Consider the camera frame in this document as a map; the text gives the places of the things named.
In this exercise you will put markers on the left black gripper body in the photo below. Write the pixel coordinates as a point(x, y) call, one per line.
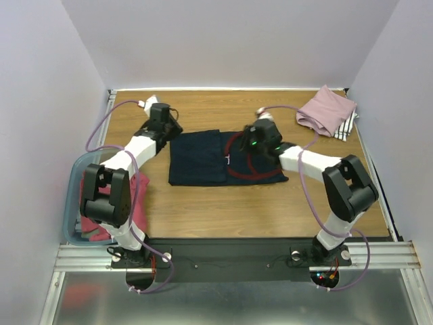
point(173, 129)

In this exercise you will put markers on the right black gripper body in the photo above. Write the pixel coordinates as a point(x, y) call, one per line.
point(248, 139)

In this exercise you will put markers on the navy basketball tank top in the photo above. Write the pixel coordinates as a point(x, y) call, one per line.
point(214, 158)

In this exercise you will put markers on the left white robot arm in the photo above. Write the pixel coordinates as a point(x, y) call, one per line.
point(106, 195)

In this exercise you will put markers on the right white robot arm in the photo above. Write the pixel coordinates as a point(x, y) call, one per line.
point(348, 186)

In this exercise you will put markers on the folded pink tank top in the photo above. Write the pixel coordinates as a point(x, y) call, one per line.
point(325, 112)

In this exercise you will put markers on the striped white folded tank top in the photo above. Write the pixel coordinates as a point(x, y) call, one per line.
point(345, 129)

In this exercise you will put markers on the blue plastic bin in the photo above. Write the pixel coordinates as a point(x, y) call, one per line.
point(72, 226)

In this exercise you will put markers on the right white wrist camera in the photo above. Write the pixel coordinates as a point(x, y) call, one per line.
point(264, 114)

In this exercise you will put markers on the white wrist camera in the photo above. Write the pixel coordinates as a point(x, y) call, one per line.
point(147, 104)
point(264, 114)

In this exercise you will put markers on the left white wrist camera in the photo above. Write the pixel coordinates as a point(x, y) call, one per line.
point(147, 104)

